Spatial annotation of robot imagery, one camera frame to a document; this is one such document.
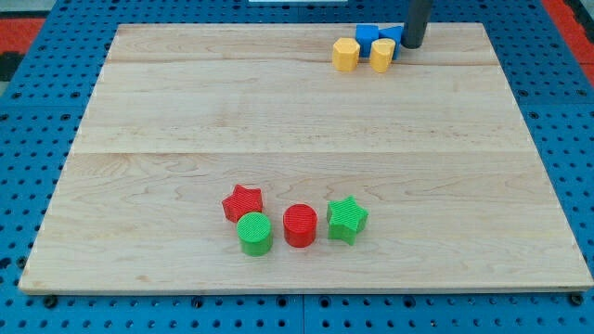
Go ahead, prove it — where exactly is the blue triangle block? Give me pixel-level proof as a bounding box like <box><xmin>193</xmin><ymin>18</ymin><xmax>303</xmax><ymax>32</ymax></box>
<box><xmin>379</xmin><ymin>26</ymin><xmax>404</xmax><ymax>60</ymax></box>

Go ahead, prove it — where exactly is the green star block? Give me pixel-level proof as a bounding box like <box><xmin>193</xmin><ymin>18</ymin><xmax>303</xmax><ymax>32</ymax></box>
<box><xmin>327</xmin><ymin>196</ymin><xmax>368</xmax><ymax>246</ymax></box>

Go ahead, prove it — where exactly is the wooden board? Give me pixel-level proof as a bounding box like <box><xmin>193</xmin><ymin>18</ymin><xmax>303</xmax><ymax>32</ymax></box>
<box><xmin>19</xmin><ymin>23</ymin><xmax>593</xmax><ymax>295</ymax></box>

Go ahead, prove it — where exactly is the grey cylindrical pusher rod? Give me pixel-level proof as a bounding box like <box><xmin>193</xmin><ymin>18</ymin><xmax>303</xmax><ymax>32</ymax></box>
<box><xmin>401</xmin><ymin>0</ymin><xmax>433</xmax><ymax>49</ymax></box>

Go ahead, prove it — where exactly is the green cylinder block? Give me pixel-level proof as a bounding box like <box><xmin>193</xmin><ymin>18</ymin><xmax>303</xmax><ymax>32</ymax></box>
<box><xmin>237</xmin><ymin>212</ymin><xmax>273</xmax><ymax>257</ymax></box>

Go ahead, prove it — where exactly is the yellow heart block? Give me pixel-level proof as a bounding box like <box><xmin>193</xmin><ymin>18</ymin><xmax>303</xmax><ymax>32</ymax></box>
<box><xmin>369</xmin><ymin>38</ymin><xmax>396</xmax><ymax>73</ymax></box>

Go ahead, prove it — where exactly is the blue cube block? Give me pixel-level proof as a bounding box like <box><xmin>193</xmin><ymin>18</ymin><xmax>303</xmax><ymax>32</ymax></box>
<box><xmin>355</xmin><ymin>24</ymin><xmax>379</xmax><ymax>58</ymax></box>

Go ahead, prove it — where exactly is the red cylinder block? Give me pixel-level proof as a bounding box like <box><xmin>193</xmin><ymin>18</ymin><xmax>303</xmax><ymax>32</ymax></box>
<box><xmin>283</xmin><ymin>204</ymin><xmax>317</xmax><ymax>248</ymax></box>

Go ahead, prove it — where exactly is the red star block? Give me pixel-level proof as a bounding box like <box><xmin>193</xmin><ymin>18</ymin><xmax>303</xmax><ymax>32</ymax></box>
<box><xmin>222</xmin><ymin>185</ymin><xmax>264</xmax><ymax>223</ymax></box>

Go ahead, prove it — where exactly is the yellow hexagon block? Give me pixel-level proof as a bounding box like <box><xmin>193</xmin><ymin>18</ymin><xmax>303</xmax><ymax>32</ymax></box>
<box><xmin>332</xmin><ymin>37</ymin><xmax>360</xmax><ymax>71</ymax></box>

